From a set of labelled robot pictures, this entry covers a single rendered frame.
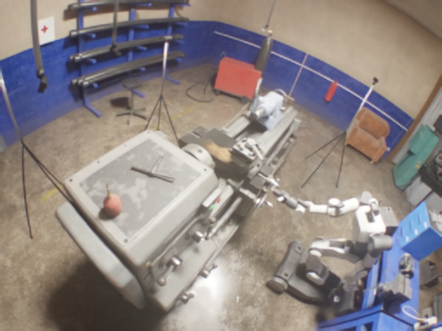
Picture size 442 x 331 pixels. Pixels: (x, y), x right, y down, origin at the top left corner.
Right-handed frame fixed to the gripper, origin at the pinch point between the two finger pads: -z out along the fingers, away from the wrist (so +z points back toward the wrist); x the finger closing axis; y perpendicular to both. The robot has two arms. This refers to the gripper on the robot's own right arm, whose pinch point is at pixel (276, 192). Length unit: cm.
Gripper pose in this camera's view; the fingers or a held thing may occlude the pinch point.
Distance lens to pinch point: 169.9
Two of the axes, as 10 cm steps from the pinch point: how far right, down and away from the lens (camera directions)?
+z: 8.2, 5.1, -2.6
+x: -1.7, 6.5, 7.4
